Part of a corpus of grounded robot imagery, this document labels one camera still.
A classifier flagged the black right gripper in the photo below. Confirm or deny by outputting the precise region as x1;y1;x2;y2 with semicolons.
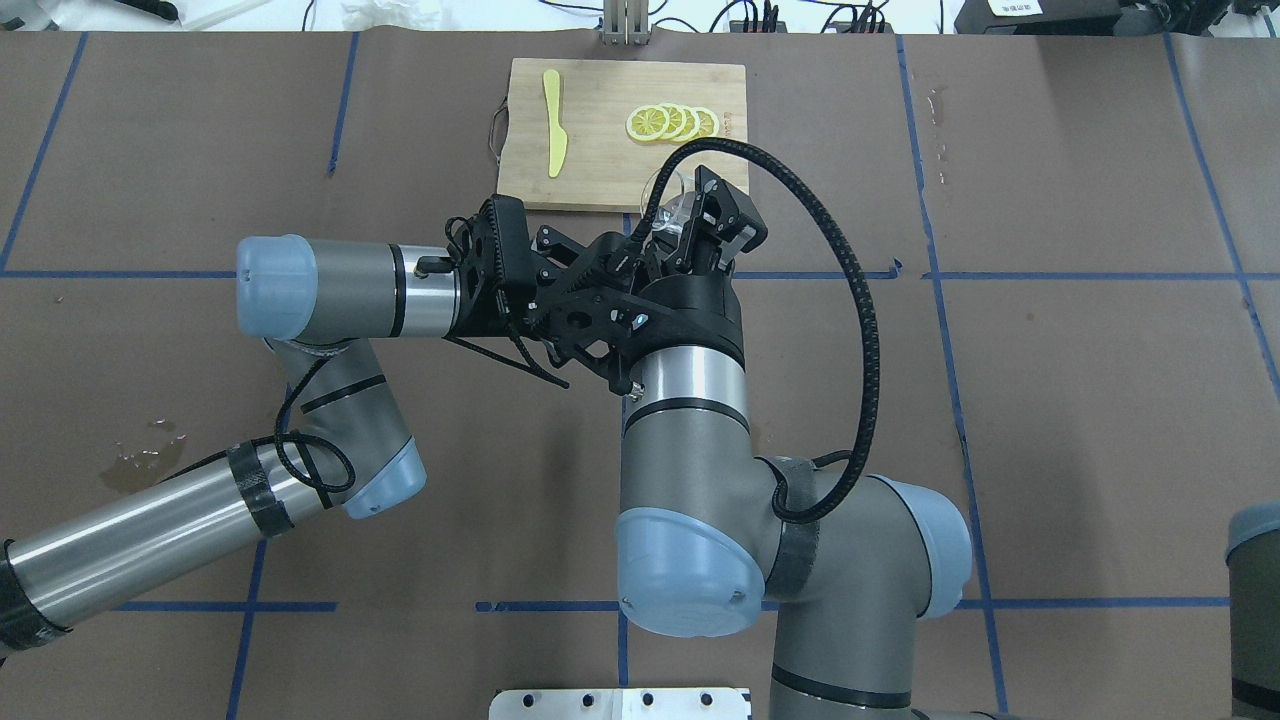
530;167;768;395

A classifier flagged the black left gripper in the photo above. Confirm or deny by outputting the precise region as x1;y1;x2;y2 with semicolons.
458;195;599;336

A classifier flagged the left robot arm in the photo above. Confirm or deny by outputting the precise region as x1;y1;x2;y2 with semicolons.
3;196;541;660

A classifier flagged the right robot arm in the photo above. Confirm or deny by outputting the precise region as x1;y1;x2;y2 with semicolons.
539;140;1277;719

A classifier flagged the yellow plastic knife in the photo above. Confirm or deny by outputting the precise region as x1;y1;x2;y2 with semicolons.
541;68;570;179

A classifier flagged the wooden cutting board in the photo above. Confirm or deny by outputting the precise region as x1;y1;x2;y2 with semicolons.
497;58;748;213

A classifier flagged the lemon slice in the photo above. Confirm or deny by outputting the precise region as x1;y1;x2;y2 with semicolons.
696;108;721;138
669;108;701;143
658;102;692;141

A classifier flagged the lemon slice nearest knife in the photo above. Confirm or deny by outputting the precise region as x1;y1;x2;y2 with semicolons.
625;105;671;143

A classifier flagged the crumpled white tissue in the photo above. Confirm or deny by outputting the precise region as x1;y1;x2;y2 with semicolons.
340;1;443;31

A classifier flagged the black box on desk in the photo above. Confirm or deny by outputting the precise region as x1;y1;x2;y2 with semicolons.
954;1;1125;36

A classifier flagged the aluminium frame post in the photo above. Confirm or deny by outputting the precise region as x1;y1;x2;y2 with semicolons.
599;0;652;46

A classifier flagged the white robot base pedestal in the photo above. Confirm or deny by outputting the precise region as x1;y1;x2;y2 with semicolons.
488;687;755;719

